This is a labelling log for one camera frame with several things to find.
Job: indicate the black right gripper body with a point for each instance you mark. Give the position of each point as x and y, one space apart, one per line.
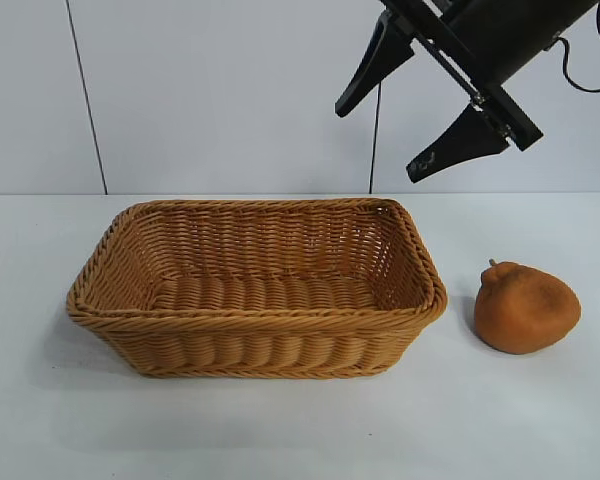
505 40

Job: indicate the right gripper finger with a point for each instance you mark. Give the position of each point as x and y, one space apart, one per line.
455 145
375 65

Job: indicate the orange fruit with stem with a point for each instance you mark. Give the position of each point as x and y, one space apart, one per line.
525 315

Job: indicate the tan woven wicker basket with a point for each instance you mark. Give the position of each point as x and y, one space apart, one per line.
255 345

